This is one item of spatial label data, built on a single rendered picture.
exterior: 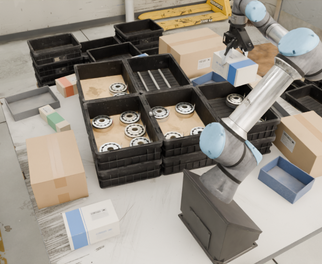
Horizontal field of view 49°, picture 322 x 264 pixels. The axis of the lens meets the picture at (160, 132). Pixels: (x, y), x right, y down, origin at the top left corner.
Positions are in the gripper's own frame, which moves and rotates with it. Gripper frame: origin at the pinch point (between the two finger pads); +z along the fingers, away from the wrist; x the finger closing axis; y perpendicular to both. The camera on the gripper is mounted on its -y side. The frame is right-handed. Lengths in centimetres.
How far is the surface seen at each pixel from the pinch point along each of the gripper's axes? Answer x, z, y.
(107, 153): 73, 19, -13
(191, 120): 21.7, 28.4, 1.3
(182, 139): 39.7, 19.2, -19.3
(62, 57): 50, 58, 158
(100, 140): 70, 28, 7
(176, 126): 31.4, 28.4, 0.2
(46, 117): 87, 37, 49
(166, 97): 27.6, 22.1, 17.6
